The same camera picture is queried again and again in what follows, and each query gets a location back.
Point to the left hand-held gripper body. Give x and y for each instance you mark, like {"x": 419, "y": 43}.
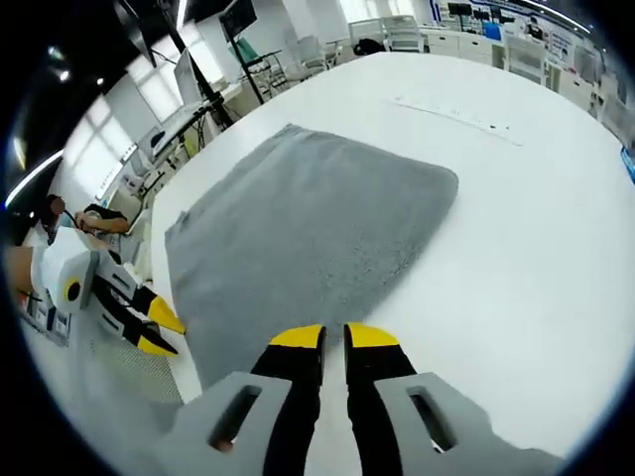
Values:
{"x": 59, "y": 268}

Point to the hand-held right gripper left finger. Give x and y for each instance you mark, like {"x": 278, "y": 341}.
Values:
{"x": 238, "y": 426}

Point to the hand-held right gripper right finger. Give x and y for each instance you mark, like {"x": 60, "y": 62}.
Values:
{"x": 397, "y": 396}

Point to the grey towel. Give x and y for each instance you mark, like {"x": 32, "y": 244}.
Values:
{"x": 307, "y": 238}

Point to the grey mesh chair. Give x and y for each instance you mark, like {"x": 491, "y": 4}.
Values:
{"x": 139, "y": 372}

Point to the white board screen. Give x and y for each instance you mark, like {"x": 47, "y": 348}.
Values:
{"x": 186, "y": 77}

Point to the large black hanging monitor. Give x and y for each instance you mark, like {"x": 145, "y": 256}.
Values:
{"x": 136, "y": 30}

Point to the black monitor on stand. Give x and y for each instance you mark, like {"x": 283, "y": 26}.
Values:
{"x": 238, "y": 17}

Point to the white office chair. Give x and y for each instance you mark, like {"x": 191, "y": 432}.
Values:
{"x": 403, "y": 34}
{"x": 312, "y": 52}

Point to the blue packet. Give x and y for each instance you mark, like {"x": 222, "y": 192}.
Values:
{"x": 628, "y": 166}

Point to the black bag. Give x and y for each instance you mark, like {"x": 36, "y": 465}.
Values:
{"x": 369, "y": 46}

